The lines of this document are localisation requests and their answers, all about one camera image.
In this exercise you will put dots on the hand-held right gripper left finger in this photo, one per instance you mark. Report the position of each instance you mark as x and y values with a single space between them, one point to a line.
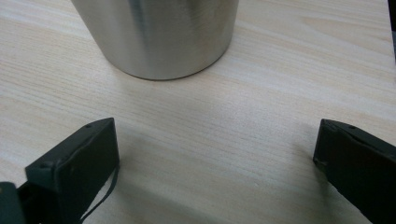
77 161

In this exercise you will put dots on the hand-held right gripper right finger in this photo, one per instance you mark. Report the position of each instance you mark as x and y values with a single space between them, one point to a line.
358 165

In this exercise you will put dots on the stainless steel cup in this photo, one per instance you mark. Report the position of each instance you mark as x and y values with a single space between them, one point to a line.
162 37

